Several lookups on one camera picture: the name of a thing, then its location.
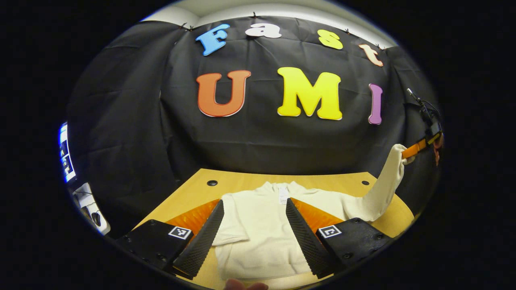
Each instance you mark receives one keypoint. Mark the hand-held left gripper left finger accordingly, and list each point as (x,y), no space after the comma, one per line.
(205,237)

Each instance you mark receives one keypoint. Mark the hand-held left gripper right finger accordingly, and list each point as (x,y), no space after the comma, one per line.
(306,241)

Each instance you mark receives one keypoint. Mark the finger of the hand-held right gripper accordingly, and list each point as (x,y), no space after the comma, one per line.
(413,150)

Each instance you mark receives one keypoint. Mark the cream sweatshirt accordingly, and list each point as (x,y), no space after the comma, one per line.
(258,233)

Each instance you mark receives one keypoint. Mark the black backdrop cloth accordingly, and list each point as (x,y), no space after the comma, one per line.
(262,145)

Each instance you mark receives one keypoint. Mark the dark computer mouse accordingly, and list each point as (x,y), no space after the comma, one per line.
(96,218)

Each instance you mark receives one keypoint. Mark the white side desk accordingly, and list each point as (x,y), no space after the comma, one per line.
(86,197)

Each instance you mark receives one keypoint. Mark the computer monitor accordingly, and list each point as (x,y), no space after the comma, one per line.
(66,161)

